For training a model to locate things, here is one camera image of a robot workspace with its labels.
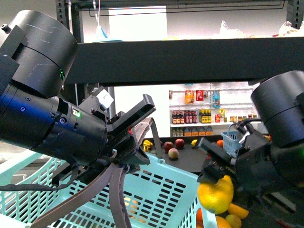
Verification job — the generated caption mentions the yellow label bottles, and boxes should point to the yellow label bottles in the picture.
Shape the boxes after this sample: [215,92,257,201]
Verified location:
[199,109,212,124]

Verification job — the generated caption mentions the small blue basket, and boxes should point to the small blue basket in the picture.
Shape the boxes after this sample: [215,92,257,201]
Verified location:
[221,123,242,158]

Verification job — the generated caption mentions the black upper shelf board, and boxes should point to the black upper shelf board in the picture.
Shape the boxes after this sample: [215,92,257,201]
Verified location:
[66,37,304,86]

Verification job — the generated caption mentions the dark soy sauce bottles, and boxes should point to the dark soy sauce bottles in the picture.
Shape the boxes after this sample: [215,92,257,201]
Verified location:
[171,110,198,124]

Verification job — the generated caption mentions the yellow lemon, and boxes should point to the yellow lemon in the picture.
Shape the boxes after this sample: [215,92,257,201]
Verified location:
[197,175,234,215]

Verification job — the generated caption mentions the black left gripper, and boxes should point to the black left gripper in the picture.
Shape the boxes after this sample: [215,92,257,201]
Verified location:
[80,86,156,170]

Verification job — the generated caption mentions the black metal shelf post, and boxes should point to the black metal shelf post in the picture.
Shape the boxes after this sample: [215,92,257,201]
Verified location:
[55,0,84,43]

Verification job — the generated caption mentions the teal plastic shopping basket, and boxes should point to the teal plastic shopping basket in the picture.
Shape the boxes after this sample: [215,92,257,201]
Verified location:
[0,149,218,228]

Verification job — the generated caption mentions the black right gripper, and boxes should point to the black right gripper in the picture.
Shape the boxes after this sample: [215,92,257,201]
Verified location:
[197,123,273,195]

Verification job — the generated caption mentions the grey basket handle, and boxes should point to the grey basket handle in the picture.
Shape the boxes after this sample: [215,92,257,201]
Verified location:
[29,116,164,228]

